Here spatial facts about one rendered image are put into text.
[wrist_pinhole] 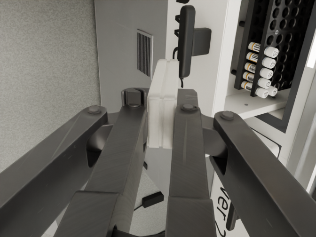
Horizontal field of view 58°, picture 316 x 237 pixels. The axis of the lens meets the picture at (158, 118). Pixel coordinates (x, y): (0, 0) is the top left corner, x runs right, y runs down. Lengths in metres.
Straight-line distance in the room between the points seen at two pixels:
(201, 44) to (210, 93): 0.06
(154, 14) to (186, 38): 0.44
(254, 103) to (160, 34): 0.33
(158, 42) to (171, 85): 0.57
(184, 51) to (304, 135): 0.23
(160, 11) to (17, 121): 0.80
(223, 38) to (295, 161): 0.24
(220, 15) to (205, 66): 0.06
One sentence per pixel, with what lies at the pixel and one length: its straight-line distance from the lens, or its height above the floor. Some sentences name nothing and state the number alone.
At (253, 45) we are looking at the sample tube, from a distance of 0.42.
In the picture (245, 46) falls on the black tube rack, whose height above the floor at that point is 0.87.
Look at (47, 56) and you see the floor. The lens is 1.21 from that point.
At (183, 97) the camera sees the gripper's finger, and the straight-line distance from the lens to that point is 0.16.
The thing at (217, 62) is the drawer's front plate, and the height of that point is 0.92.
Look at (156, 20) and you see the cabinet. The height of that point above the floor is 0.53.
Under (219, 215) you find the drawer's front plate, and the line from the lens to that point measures 0.64.
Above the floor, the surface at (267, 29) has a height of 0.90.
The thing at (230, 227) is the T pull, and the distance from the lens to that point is 0.56.
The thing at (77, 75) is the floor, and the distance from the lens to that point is 1.26.
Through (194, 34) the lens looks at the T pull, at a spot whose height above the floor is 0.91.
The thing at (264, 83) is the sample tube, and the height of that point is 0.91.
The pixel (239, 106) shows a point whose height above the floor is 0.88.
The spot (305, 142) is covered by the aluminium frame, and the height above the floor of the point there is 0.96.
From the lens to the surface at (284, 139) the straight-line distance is 0.48.
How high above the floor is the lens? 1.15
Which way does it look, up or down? 49 degrees down
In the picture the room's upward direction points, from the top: 131 degrees clockwise
